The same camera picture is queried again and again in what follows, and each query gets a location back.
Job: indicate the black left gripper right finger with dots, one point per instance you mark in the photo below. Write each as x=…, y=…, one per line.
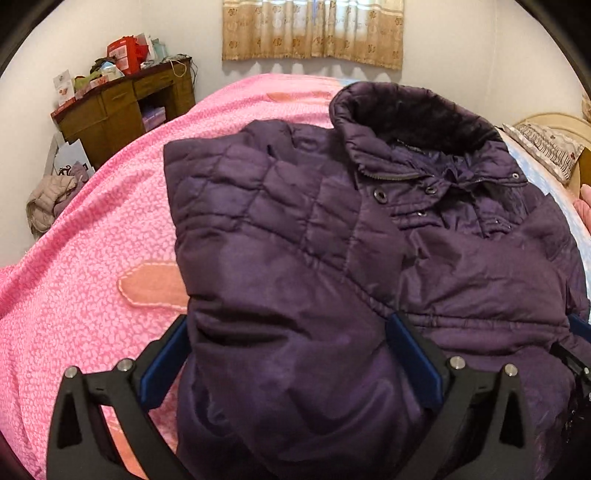
x=479, y=426

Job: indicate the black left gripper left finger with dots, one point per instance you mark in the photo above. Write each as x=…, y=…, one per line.
x=80, y=445

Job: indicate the dark purple quilted jacket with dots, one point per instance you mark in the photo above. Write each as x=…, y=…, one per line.
x=296, y=243

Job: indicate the pile of clothes on floor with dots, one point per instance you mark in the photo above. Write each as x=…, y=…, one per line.
x=52, y=195

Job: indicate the pink and blue bed blanket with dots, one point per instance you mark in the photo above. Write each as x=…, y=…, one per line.
x=63, y=303

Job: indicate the pink folded garment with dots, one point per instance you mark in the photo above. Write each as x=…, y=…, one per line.
x=583, y=205

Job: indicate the white paper bag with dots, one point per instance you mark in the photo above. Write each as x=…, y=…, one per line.
x=70, y=154

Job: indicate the grey patterned pillow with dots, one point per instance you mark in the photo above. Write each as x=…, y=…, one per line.
x=557, y=152

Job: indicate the brown wooden desk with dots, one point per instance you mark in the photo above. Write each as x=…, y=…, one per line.
x=110, y=116

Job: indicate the cream wooden headboard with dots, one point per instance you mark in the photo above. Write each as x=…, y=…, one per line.
x=577, y=129

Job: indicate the boxes under desk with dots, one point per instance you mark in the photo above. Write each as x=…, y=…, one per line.
x=153, y=117

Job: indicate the white greeting card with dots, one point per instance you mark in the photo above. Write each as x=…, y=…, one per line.
x=64, y=87

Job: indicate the green cloth on desk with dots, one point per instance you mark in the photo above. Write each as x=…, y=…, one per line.
x=80, y=82

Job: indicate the red gift box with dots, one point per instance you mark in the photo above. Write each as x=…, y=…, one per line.
x=128, y=54

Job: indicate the beige window curtain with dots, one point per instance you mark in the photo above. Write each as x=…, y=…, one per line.
x=365, y=32

